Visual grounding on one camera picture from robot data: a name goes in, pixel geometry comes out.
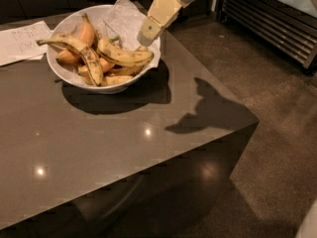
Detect orange banana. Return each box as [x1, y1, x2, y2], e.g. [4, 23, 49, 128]
[79, 14, 95, 46]
[99, 58, 115, 73]

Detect white paper sheet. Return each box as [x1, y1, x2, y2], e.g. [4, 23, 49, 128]
[0, 21, 52, 65]

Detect orange banana upper left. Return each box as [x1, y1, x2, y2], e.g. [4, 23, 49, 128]
[79, 14, 95, 46]

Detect orange banana left low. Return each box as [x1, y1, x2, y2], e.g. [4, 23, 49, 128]
[55, 50, 80, 64]

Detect white paper liner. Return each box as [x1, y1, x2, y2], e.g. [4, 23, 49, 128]
[67, 0, 161, 87]

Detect yellow banana bottom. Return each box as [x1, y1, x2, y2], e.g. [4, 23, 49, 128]
[77, 65, 136, 86]

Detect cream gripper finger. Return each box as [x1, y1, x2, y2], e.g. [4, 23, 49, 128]
[141, 17, 163, 41]

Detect dark metal vent appliance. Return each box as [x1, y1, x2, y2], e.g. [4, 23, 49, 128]
[221, 0, 317, 73]

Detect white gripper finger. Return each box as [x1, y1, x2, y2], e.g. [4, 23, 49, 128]
[137, 32, 153, 47]

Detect orange banana centre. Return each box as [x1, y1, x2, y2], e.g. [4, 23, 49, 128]
[99, 58, 115, 73]

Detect long spotted yellow banana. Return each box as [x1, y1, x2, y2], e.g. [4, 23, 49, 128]
[37, 34, 103, 86]

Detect white bowl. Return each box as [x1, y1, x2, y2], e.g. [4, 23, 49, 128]
[47, 4, 160, 94]

